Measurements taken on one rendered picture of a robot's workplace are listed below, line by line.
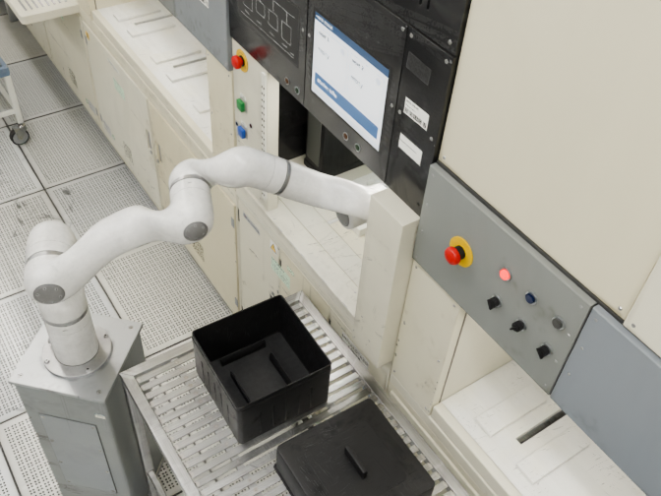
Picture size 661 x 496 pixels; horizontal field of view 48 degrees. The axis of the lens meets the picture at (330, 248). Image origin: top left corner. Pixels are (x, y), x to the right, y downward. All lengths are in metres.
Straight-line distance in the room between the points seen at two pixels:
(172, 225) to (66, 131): 2.61
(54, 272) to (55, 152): 2.35
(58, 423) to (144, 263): 1.31
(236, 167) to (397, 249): 0.42
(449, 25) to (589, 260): 0.48
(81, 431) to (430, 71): 1.46
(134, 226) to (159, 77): 1.34
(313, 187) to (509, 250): 0.58
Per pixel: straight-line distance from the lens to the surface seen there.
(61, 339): 2.10
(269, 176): 1.75
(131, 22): 3.46
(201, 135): 2.75
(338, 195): 1.81
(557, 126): 1.28
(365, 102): 1.67
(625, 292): 1.31
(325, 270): 2.23
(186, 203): 1.76
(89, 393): 2.14
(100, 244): 1.85
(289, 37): 1.90
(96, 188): 3.90
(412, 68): 1.50
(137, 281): 3.40
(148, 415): 2.07
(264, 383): 2.09
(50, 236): 1.94
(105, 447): 2.36
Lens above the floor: 2.50
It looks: 45 degrees down
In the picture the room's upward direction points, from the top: 5 degrees clockwise
